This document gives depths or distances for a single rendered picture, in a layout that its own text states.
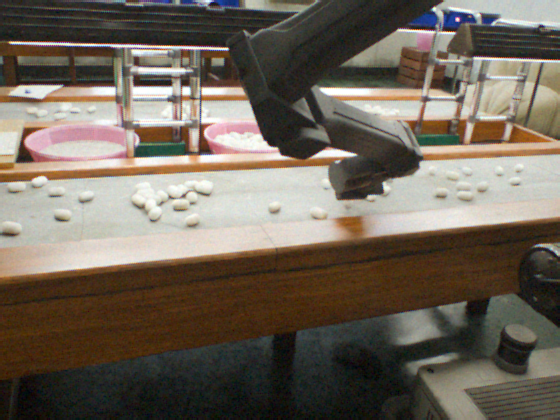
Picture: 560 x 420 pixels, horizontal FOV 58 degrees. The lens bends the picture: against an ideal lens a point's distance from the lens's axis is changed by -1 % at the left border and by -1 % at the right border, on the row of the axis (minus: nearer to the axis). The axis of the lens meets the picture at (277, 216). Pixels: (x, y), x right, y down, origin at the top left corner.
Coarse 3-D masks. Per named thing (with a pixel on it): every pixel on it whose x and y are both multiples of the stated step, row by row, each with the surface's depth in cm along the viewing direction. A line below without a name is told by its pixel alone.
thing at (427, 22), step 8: (424, 16) 172; (432, 16) 173; (448, 16) 175; (456, 16) 176; (488, 16) 181; (496, 16) 183; (408, 24) 169; (416, 24) 170; (424, 24) 171; (432, 24) 172; (448, 24) 175; (456, 24) 176; (488, 24) 181; (448, 32) 176
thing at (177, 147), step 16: (112, 0) 124; (176, 0) 129; (176, 48) 134; (176, 64) 136; (176, 80) 138; (144, 96) 137; (160, 96) 139; (176, 96) 139; (176, 112) 141; (176, 128) 143; (144, 144) 142; (160, 144) 144; (176, 144) 145
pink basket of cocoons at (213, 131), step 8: (208, 128) 142; (216, 128) 146; (224, 128) 149; (232, 128) 150; (240, 128) 152; (256, 128) 152; (208, 136) 142; (216, 136) 146; (216, 144) 132; (224, 144) 130; (216, 152) 135; (224, 152) 132; (232, 152) 131; (240, 152) 130; (248, 152) 129; (256, 152) 129; (264, 152) 130
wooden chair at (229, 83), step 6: (204, 48) 337; (234, 66) 359; (234, 72) 360; (234, 78) 362; (204, 84) 339; (210, 84) 341; (216, 84) 343; (222, 84) 345; (228, 84) 347; (234, 84) 349; (240, 84) 350
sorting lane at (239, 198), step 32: (448, 160) 144; (480, 160) 146; (512, 160) 149; (544, 160) 152; (0, 192) 101; (32, 192) 102; (96, 192) 105; (128, 192) 106; (224, 192) 110; (256, 192) 112; (288, 192) 113; (320, 192) 115; (416, 192) 120; (448, 192) 122; (480, 192) 123; (512, 192) 125; (544, 192) 127; (0, 224) 89; (32, 224) 90; (64, 224) 91; (96, 224) 92; (128, 224) 93; (160, 224) 94; (224, 224) 97; (256, 224) 98
